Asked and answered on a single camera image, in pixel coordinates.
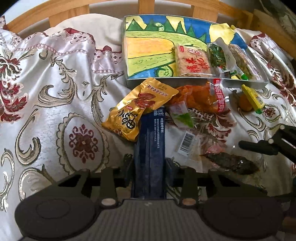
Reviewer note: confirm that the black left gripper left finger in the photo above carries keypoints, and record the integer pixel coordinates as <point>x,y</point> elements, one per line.
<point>109,179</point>

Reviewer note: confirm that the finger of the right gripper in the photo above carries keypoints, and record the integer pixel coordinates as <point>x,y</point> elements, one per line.
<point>262,147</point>

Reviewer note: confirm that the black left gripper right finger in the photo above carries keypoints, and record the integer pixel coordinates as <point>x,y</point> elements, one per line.
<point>189,180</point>

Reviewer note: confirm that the dark blue snack packet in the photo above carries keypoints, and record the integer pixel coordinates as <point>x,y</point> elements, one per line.
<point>149,157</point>

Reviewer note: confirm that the yellow green snack box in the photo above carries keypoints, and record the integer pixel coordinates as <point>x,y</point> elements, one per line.
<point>253,98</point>

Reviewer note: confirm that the small orange fruit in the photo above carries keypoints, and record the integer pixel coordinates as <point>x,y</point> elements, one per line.
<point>244,104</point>

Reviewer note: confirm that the gold snack packet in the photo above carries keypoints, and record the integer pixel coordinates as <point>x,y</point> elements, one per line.
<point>150,95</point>

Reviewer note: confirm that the orange candy bag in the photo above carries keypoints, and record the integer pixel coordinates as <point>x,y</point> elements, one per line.
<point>209,98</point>

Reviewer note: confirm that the brown granola bar packet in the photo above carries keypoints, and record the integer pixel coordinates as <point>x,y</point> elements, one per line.
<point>244,63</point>

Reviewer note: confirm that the green white snack packet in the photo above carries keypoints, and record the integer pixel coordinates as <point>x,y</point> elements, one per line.
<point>223,61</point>

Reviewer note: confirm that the rice cracker packet red print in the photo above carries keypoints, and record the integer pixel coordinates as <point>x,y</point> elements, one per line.
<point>192,62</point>

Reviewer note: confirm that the clear packet dark dried snack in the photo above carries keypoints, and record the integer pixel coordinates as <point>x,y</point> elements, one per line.
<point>202,146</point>

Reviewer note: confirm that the white floral bedspread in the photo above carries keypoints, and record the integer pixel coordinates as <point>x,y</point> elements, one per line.
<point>56,90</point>

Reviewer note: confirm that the grey tray with dinosaur drawing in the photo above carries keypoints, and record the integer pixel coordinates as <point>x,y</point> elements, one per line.
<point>148,47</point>

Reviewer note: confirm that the pile of clothes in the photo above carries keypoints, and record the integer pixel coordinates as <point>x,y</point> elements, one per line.
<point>282,13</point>

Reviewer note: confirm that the cream pillow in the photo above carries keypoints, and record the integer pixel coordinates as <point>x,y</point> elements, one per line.
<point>106,30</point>

